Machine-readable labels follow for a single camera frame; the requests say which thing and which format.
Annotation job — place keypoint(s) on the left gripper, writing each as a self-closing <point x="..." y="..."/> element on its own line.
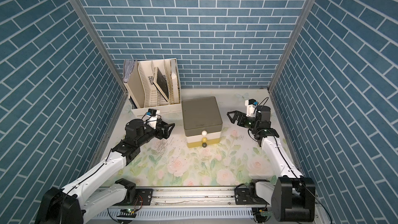
<point x="165" y="134"/>

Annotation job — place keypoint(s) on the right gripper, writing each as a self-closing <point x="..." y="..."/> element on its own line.
<point x="238" y="115"/>

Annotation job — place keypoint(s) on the grey three-drawer cabinet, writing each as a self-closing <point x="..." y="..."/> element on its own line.
<point x="203" y="140"/>

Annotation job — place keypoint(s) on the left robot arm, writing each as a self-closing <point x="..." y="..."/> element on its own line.
<point x="93" y="174"/>

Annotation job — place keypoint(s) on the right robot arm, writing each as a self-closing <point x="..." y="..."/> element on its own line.
<point x="279" y="171"/>

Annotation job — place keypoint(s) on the floral table mat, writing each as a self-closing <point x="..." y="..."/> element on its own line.
<point x="195" y="161"/>

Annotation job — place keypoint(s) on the white file organizer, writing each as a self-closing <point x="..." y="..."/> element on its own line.
<point x="143" y="94"/>

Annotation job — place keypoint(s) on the purple papers in organizer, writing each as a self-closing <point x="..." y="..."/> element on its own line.
<point x="128" y="66"/>

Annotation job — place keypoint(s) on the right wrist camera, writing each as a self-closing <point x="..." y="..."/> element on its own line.
<point x="251" y="106"/>

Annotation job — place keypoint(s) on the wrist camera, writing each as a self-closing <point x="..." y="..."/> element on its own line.
<point x="251" y="106"/>
<point x="153" y="117"/>

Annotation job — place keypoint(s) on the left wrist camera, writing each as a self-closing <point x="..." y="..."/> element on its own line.
<point x="153" y="117"/>

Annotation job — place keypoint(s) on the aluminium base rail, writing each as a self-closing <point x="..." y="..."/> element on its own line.
<point x="197" y="202"/>

